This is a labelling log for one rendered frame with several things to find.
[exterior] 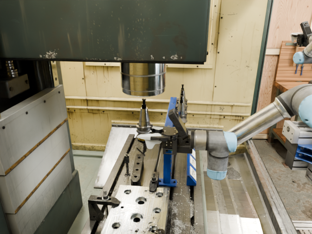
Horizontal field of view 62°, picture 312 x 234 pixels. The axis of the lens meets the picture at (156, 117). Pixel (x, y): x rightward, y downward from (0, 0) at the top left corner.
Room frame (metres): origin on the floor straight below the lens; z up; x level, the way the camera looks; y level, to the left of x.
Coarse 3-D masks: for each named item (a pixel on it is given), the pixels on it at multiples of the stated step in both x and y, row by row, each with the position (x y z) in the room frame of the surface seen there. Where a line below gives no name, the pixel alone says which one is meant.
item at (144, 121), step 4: (140, 112) 0.89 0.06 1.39; (144, 112) 0.88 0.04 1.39; (148, 112) 0.90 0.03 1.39; (140, 116) 0.89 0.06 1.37; (144, 116) 0.88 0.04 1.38; (148, 116) 0.89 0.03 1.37; (140, 120) 0.88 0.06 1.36; (144, 120) 0.88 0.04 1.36; (148, 120) 0.88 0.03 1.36; (140, 124) 0.88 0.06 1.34; (144, 124) 0.87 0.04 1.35; (148, 124) 0.88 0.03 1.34
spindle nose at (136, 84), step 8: (120, 64) 0.86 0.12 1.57; (128, 64) 0.83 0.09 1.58; (136, 64) 0.82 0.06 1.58; (144, 64) 0.82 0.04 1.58; (152, 64) 0.82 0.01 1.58; (160, 64) 0.84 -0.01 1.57; (120, 72) 0.88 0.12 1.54; (128, 72) 0.83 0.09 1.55; (136, 72) 0.82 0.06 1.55; (144, 72) 0.82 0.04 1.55; (152, 72) 0.82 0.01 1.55; (160, 72) 0.84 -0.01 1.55; (128, 80) 0.83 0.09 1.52; (136, 80) 0.82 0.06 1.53; (144, 80) 0.82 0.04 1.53; (152, 80) 0.82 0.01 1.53; (160, 80) 0.84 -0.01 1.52; (128, 88) 0.83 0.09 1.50; (136, 88) 0.82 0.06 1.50; (144, 88) 0.82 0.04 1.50; (152, 88) 0.82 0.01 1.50; (160, 88) 0.84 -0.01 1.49; (136, 96) 0.82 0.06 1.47; (144, 96) 0.82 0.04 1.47
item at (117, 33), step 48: (0, 0) 0.82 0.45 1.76; (48, 0) 0.80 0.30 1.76; (96, 0) 0.78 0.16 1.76; (144, 0) 0.77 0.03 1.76; (192, 0) 0.75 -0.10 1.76; (0, 48) 0.82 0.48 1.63; (48, 48) 0.80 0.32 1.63; (96, 48) 0.78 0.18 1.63; (144, 48) 0.77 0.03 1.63; (192, 48) 0.75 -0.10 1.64
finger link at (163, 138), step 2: (150, 136) 0.85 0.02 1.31; (152, 136) 0.84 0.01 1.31; (154, 136) 0.84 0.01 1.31; (156, 136) 0.84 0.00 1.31; (158, 136) 0.85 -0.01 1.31; (160, 136) 0.85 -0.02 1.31; (162, 136) 0.85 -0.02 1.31; (164, 136) 0.85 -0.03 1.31; (166, 136) 0.85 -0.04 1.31; (168, 136) 0.85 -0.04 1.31; (170, 136) 0.86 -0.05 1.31; (150, 138) 0.85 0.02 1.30; (152, 138) 0.85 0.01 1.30; (154, 138) 0.84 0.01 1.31; (156, 138) 0.84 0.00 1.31; (158, 138) 0.84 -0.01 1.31; (160, 138) 0.84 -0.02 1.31; (162, 138) 0.84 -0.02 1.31; (164, 138) 0.84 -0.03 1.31; (166, 138) 0.84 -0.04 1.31; (168, 138) 0.84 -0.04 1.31; (158, 140) 0.84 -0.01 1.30; (160, 140) 0.84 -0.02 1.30; (162, 140) 0.84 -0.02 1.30; (164, 140) 0.84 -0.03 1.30; (166, 140) 0.84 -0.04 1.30
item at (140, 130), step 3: (138, 123) 0.91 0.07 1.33; (150, 123) 0.90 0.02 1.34; (138, 126) 0.88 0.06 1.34; (150, 126) 0.88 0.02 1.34; (138, 129) 0.87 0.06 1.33; (141, 129) 0.87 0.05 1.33; (144, 129) 0.86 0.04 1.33; (147, 129) 0.87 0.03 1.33; (150, 129) 0.88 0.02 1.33; (138, 132) 0.87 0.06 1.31; (141, 132) 0.87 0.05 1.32; (144, 132) 0.87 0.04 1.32; (147, 132) 0.87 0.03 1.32; (150, 132) 0.88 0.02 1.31
